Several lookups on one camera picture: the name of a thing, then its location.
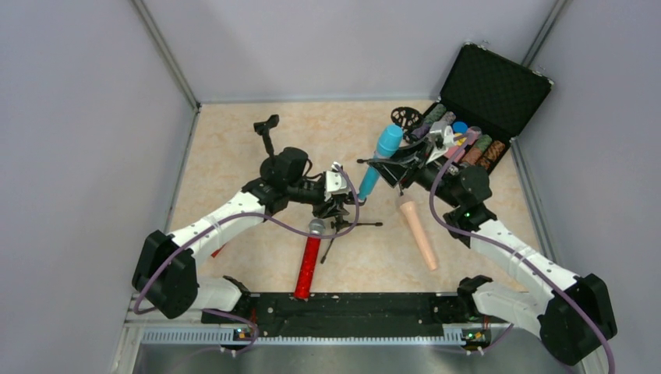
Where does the blue dealer button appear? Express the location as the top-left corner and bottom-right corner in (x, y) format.
(452, 121), (468, 134)

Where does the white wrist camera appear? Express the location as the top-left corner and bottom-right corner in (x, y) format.
(425, 121), (457, 164)
(323, 161), (350, 202)

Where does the black tripod stand with basket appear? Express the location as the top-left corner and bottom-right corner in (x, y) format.
(358, 107), (422, 201)

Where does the black poker chip case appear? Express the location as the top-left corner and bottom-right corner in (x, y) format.
(423, 43), (553, 173)

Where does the red glitter microphone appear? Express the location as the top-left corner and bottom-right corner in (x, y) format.
(293, 218), (325, 299)

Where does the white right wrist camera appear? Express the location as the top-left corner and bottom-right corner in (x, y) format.
(425, 121), (457, 164)

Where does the black round-base mic stand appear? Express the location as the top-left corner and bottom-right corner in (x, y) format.
(253, 114), (295, 185)

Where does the blue microphone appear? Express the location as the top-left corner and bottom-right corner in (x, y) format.
(358, 124), (404, 202)

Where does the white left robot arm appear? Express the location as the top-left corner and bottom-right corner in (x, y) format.
(131, 147), (356, 319)

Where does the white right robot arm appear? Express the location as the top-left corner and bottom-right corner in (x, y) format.
(367, 159), (617, 373)

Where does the beige microphone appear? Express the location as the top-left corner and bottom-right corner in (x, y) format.
(398, 196), (439, 271)

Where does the red plastic block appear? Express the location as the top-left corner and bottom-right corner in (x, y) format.
(210, 245), (224, 258)

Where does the yellow big blind button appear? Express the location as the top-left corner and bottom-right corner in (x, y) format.
(453, 133), (465, 146)

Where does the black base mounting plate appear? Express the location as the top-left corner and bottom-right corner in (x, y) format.
(232, 292), (499, 338)

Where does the small black tripod mic stand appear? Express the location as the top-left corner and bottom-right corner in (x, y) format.
(320, 215), (384, 264)

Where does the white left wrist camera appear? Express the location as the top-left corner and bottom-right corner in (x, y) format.
(323, 161), (350, 202)

